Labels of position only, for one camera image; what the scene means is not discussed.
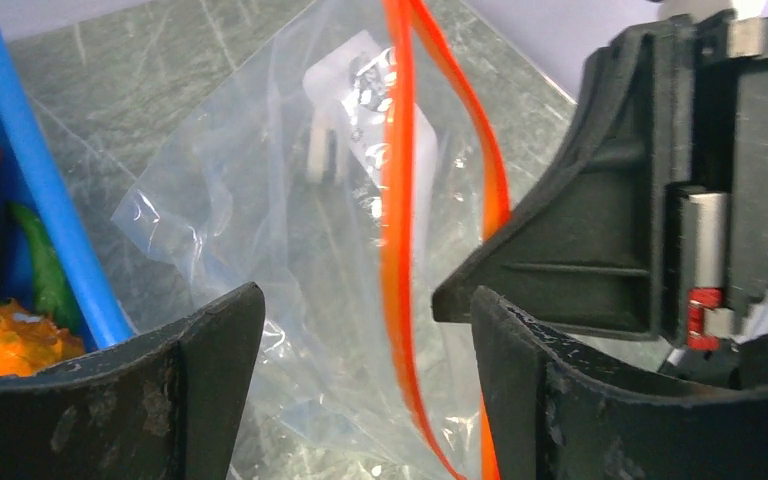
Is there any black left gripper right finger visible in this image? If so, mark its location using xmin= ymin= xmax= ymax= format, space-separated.
xmin=471 ymin=287 xmax=768 ymax=479

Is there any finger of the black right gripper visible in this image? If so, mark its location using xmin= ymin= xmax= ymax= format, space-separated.
xmin=431 ymin=29 xmax=679 ymax=340

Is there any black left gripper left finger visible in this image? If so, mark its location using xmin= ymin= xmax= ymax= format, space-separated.
xmin=0 ymin=283 xmax=265 ymax=479

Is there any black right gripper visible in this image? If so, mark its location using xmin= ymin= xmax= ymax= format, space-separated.
xmin=648 ymin=0 xmax=768 ymax=392

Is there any orange toy pineapple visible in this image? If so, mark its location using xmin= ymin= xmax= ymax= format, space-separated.
xmin=0 ymin=300 xmax=86 ymax=377

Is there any clear zip top bag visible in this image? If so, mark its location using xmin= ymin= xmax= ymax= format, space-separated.
xmin=114 ymin=1 xmax=510 ymax=479

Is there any green toy pepper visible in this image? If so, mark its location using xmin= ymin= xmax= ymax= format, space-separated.
xmin=8 ymin=202 xmax=83 ymax=335

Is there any blue plastic bin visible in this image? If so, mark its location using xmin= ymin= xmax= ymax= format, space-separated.
xmin=0 ymin=31 xmax=133 ymax=349

